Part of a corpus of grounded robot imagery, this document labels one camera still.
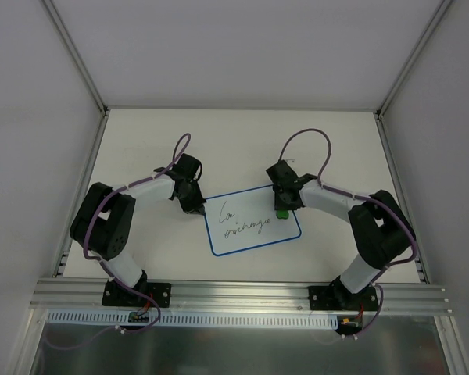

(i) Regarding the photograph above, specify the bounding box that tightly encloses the aluminium mounting rail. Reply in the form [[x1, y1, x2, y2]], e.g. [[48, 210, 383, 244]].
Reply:
[[30, 277, 454, 316]]

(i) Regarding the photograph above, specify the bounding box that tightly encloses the aluminium frame post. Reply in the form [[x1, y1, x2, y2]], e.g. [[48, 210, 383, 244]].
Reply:
[[40, 0, 108, 116], [376, 0, 454, 118]]

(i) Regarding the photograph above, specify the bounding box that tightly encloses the blue-framed whiteboard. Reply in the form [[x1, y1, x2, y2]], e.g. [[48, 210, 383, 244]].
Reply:
[[204, 185, 302, 257]]

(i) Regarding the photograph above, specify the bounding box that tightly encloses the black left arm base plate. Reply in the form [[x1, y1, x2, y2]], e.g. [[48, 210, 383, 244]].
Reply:
[[102, 281, 172, 308]]

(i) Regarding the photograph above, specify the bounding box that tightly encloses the green bone-shaped eraser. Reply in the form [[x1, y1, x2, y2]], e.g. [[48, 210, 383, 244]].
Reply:
[[276, 210, 290, 220]]

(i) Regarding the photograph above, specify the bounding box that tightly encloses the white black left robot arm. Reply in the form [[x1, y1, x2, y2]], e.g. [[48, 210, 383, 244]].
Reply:
[[70, 171, 206, 305]]

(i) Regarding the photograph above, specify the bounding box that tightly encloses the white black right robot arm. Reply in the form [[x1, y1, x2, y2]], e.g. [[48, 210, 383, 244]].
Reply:
[[273, 176, 417, 309]]

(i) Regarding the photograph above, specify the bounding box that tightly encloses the right aluminium frame post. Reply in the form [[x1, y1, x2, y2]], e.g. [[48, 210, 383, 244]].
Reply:
[[376, 0, 454, 118]]

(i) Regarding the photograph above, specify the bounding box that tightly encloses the white slotted cable duct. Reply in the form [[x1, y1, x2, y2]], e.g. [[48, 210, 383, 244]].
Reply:
[[46, 309, 338, 330]]

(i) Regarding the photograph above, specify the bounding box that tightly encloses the left aluminium frame post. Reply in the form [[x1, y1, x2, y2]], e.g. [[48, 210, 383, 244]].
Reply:
[[40, 0, 108, 116]]

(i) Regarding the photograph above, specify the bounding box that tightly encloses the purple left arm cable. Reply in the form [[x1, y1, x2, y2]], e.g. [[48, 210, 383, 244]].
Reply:
[[42, 133, 192, 349]]

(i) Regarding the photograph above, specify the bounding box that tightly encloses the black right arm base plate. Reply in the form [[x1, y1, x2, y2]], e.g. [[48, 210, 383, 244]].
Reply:
[[308, 285, 379, 312]]

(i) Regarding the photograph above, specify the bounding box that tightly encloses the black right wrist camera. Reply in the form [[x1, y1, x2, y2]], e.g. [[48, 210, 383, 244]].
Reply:
[[266, 160, 299, 186]]

